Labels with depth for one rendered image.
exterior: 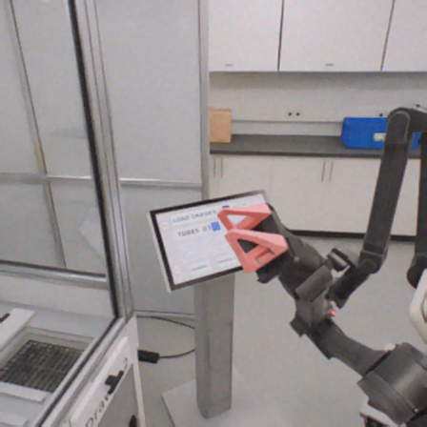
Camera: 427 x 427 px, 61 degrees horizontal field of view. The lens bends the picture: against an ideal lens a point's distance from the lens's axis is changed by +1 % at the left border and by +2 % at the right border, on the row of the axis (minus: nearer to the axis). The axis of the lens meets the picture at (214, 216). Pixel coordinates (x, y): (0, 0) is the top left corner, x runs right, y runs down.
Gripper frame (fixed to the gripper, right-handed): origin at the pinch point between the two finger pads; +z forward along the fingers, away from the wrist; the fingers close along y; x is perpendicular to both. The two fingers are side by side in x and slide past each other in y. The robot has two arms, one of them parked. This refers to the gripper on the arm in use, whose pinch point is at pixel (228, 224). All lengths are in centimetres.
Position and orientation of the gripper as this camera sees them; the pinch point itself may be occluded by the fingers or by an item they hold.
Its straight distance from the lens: 45.7
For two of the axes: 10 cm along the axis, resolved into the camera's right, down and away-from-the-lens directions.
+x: 7.1, -5.7, -4.0
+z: -6.5, -3.2, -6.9
